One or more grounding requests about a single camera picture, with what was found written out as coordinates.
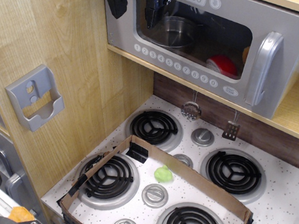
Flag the silver toy microwave door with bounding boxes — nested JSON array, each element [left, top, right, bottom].
[[105, 0, 299, 118]]

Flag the stainless steel pot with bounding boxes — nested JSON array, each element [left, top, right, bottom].
[[146, 16, 200, 48]]

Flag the red white toy food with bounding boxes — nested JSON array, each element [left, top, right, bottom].
[[206, 54, 238, 79]]

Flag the yellow toy food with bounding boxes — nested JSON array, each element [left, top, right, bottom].
[[242, 46, 250, 64]]

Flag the back left black burner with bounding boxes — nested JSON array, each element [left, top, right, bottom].
[[128, 111, 179, 145]]

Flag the back silver stove knob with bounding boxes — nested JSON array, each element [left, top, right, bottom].
[[191, 128, 215, 147]]

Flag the hanging metal slotted spatula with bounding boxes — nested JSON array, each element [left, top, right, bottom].
[[222, 110, 240, 141]]

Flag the small middle silver knob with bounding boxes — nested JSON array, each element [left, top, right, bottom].
[[173, 154, 194, 169]]

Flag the green toy vegetable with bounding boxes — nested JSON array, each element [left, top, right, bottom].
[[154, 165, 173, 183]]

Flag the front left black burner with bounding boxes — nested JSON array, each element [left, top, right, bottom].
[[83, 155, 135, 200]]

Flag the centre silver stove knob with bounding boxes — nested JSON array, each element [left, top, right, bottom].
[[142, 183, 169, 208]]

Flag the back right black burner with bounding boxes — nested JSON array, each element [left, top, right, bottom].
[[205, 150, 262, 195]]

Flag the orange yellow cloth piece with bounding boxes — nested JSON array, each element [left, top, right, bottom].
[[8, 206, 35, 223]]

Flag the grey wall phone holder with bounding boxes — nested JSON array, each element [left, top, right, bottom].
[[5, 64, 65, 132]]

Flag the brown cardboard frame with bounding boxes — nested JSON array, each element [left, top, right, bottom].
[[58, 135, 252, 224]]

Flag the grey oven door handle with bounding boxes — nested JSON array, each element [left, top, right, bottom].
[[5, 173, 23, 204]]

